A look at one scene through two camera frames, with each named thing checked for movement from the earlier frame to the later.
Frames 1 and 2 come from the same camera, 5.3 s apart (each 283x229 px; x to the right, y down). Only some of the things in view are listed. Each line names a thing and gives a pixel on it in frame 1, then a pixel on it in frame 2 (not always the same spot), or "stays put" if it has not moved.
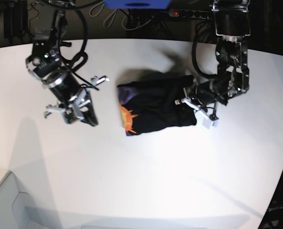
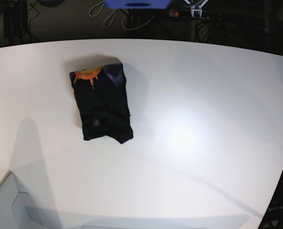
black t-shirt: [151, 104] → [101, 97]
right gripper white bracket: [206, 112] → [196, 11]
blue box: [139, 4] stays put
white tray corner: [12, 208] stays put
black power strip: [189, 13] stays put
